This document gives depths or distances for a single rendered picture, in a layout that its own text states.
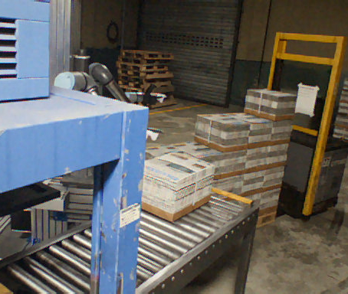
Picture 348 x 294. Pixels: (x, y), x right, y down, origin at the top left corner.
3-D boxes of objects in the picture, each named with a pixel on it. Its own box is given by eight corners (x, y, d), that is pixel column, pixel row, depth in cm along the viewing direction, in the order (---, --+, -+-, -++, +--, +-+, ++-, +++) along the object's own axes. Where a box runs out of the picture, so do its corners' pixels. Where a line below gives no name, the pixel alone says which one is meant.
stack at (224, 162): (132, 239, 320) (138, 147, 297) (228, 211, 389) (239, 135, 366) (157, 262, 290) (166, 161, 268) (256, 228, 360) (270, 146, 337)
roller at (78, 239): (78, 240, 173) (78, 230, 171) (158, 284, 147) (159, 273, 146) (70, 244, 169) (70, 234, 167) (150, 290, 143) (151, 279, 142)
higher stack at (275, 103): (228, 212, 389) (245, 89, 353) (247, 206, 407) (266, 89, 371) (255, 228, 360) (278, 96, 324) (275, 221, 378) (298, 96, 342)
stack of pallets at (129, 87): (142, 96, 1061) (146, 50, 1026) (171, 102, 1016) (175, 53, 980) (112, 101, 951) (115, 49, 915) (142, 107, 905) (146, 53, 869)
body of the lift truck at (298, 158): (259, 194, 441) (270, 129, 419) (287, 187, 474) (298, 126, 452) (310, 220, 389) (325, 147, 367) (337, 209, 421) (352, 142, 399)
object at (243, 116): (221, 114, 340) (221, 113, 340) (242, 112, 358) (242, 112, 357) (252, 124, 313) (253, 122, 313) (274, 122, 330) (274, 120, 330)
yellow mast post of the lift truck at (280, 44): (251, 188, 432) (275, 32, 384) (255, 187, 437) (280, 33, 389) (257, 191, 425) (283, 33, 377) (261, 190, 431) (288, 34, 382)
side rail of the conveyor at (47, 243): (179, 196, 249) (182, 179, 246) (186, 198, 246) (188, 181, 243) (-16, 292, 143) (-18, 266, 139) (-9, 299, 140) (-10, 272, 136)
